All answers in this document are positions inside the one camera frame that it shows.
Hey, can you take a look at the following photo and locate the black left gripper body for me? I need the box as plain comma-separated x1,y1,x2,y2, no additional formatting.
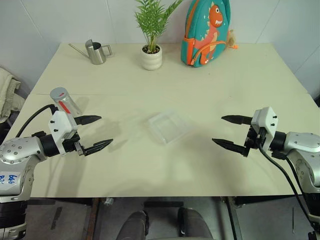
61,133,86,157

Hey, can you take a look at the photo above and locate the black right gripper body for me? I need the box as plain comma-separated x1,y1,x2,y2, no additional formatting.
243,124,267,151

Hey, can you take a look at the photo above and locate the green leafy plant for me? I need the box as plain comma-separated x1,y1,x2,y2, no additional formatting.
134,0,185,54

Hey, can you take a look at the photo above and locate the rusty metal table leg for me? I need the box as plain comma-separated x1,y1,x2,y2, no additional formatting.
86,197,101,240

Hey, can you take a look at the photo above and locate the beige plush backpack charm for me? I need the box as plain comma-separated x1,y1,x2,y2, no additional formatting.
225,28,239,50

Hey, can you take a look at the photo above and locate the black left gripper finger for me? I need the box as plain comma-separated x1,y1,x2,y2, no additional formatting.
83,138,115,158
74,115,102,125

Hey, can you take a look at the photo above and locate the beige crumpled cloth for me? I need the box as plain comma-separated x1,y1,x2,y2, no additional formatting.
0,66,26,124

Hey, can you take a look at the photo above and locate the silver cylinder with red stripe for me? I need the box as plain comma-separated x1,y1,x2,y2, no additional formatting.
49,86,84,117

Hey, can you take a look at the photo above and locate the black metal table leg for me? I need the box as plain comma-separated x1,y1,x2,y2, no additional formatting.
226,196,247,240

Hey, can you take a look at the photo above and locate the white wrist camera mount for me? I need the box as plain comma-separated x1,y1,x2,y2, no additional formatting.
250,106,277,152
47,110,79,154

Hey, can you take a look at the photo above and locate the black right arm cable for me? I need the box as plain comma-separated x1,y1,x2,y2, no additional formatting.
257,140,316,240

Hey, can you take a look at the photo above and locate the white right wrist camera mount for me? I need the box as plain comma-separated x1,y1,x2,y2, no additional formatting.
250,106,277,152

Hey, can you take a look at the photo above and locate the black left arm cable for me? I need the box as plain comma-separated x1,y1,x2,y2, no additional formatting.
15,103,60,139

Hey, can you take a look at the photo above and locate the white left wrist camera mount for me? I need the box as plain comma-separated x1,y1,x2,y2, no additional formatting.
47,110,79,154

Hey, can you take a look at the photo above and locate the metal watering can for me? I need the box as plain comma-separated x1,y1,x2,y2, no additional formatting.
67,38,114,66

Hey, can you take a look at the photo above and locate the teal dinosaur backpack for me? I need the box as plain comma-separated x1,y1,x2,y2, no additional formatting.
180,0,232,68

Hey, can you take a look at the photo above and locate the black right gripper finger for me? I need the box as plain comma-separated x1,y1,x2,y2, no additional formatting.
220,114,254,126
211,137,250,158

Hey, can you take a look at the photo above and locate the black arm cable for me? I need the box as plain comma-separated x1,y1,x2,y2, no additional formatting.
15,103,60,139
257,140,316,240

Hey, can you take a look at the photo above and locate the dark rounded shape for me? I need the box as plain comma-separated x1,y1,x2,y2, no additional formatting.
176,206,214,240
116,210,150,240

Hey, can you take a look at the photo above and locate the clear plastic container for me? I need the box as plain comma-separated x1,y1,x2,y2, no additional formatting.
147,107,196,146

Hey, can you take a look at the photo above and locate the white ribbed plant pot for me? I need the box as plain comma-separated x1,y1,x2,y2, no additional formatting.
141,44,164,71

